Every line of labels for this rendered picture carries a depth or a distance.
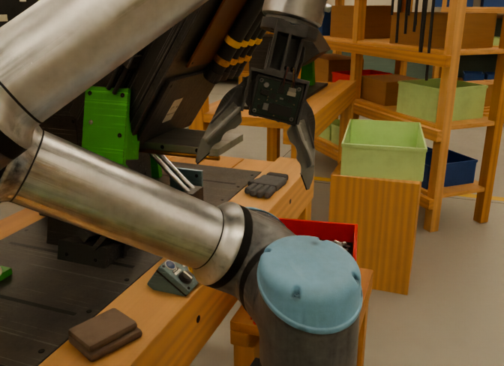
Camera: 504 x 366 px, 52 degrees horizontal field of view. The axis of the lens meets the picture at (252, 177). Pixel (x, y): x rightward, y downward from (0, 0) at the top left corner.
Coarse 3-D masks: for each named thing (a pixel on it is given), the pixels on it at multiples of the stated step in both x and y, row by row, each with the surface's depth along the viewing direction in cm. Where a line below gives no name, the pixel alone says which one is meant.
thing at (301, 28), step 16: (272, 16) 60; (272, 32) 65; (288, 32) 58; (304, 32) 58; (272, 48) 58; (288, 48) 58; (272, 64) 61; (288, 64) 61; (256, 80) 59; (272, 80) 59; (288, 80) 64; (304, 80) 59; (256, 96) 59; (272, 96) 59; (288, 96) 59; (304, 96) 59; (256, 112) 60; (272, 112) 59; (288, 112) 59
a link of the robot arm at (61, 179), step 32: (32, 160) 52; (64, 160) 54; (96, 160) 57; (0, 192) 51; (32, 192) 53; (64, 192) 54; (96, 192) 56; (128, 192) 58; (160, 192) 60; (96, 224) 57; (128, 224) 58; (160, 224) 60; (192, 224) 62; (224, 224) 64; (256, 224) 66; (192, 256) 63; (224, 256) 63; (224, 288) 66
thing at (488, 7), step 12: (444, 0) 822; (468, 0) 814; (492, 0) 802; (468, 12) 812; (480, 12) 806; (492, 12) 800; (432, 72) 867; (468, 72) 882; (480, 72) 876; (492, 72) 869
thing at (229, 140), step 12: (168, 132) 135; (180, 132) 135; (192, 132) 135; (204, 132) 135; (144, 144) 126; (156, 144) 125; (168, 144) 123; (180, 144) 123; (192, 144) 123; (216, 144) 123; (228, 144) 125; (180, 156) 123; (192, 156) 122; (216, 156) 120
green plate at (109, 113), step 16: (96, 96) 116; (112, 96) 114; (128, 96) 113; (96, 112) 116; (112, 112) 114; (128, 112) 114; (96, 128) 116; (112, 128) 115; (128, 128) 117; (96, 144) 116; (112, 144) 115; (128, 144) 118; (112, 160) 115
